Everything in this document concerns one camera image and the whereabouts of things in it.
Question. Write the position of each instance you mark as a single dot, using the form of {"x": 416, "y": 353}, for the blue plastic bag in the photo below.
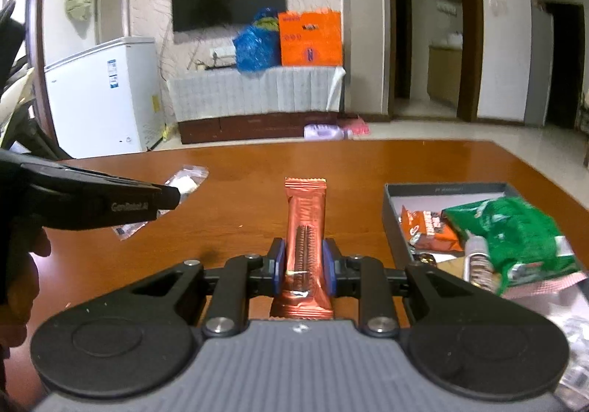
{"x": 255, "y": 46}

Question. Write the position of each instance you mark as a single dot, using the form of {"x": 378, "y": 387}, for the white checked cloth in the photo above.
{"x": 253, "y": 92}

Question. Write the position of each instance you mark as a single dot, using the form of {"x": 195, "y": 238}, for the grey cardboard box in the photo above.
{"x": 391, "y": 218}

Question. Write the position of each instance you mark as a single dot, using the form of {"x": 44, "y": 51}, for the kitchen counter cabinet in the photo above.
{"x": 445, "y": 73}

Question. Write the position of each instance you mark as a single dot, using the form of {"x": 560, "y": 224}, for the orange cardboard box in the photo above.
{"x": 310, "y": 39}

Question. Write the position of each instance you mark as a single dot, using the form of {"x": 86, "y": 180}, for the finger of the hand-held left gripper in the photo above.
{"x": 101, "y": 200}

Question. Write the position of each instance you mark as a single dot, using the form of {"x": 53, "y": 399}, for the green snack bag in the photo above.
{"x": 510, "y": 232}

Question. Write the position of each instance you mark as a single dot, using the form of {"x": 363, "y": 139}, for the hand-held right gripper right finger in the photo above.
{"x": 328, "y": 265}

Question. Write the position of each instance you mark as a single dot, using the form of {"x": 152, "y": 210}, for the silver snack packet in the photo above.
{"x": 577, "y": 375}

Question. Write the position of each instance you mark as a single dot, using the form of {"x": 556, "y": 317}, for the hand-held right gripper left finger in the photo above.
{"x": 278, "y": 265}

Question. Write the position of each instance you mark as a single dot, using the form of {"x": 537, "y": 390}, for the person's left hand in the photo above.
{"x": 20, "y": 287}

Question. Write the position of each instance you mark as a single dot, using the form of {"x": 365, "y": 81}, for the pink cloth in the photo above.
{"x": 359, "y": 126}

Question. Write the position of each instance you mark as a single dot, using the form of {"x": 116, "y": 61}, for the white chest freezer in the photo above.
{"x": 96, "y": 99}

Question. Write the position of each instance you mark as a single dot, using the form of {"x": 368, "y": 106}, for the clear plastic packet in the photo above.
{"x": 187, "y": 181}

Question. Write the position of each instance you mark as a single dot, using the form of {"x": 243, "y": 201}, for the dark wooden television cabinet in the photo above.
{"x": 239, "y": 129}

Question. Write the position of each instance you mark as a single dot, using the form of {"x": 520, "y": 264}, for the pink edged snack packet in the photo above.
{"x": 543, "y": 287}

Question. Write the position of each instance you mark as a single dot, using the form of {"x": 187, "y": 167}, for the copper snack bar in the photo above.
{"x": 304, "y": 218}

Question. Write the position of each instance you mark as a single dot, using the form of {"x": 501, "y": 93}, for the folded chairs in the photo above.
{"x": 23, "y": 117}

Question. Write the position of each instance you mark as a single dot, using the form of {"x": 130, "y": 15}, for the white cookie snack packet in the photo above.
{"x": 478, "y": 260}

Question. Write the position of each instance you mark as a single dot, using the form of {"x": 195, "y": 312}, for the orange brown snack packet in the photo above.
{"x": 430, "y": 228}

